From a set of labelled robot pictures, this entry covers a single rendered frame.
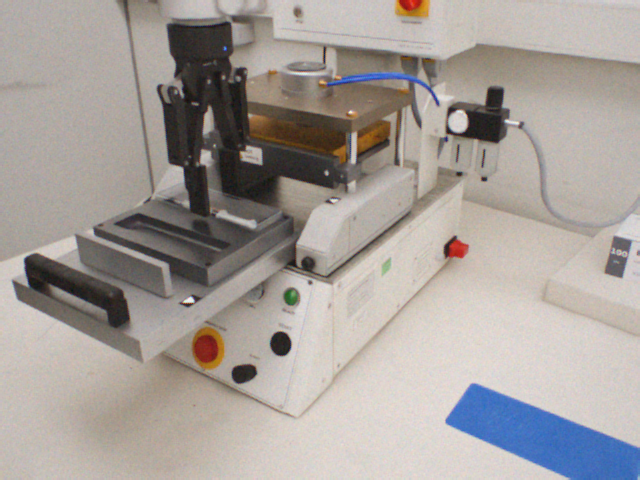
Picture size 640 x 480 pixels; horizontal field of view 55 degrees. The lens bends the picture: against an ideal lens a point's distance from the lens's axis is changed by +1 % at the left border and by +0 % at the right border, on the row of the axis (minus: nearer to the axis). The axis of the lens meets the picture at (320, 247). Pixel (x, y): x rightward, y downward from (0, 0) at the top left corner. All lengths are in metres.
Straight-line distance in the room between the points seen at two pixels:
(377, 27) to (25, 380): 0.75
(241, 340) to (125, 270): 0.22
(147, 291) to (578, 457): 0.56
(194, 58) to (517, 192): 0.91
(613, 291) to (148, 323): 0.76
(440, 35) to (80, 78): 1.57
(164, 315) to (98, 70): 1.74
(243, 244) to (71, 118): 1.63
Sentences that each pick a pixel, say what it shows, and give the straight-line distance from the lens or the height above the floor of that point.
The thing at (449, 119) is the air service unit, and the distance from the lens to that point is 0.97.
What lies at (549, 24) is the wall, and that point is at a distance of 1.31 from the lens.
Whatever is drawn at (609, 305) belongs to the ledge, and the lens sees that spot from 1.10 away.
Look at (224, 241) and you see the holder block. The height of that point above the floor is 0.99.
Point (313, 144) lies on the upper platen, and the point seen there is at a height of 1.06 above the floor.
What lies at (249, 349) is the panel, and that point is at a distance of 0.87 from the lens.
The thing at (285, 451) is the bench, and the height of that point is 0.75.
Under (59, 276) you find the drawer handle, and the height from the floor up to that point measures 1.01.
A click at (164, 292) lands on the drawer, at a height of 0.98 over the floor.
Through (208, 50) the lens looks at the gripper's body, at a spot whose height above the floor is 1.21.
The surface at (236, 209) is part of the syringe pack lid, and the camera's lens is 0.81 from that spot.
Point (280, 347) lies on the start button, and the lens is 0.83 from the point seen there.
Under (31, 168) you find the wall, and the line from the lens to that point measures 2.30.
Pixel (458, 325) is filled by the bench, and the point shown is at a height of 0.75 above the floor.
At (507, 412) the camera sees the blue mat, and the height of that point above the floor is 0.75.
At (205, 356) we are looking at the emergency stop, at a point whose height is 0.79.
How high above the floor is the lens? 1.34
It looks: 28 degrees down
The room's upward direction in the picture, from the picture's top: straight up
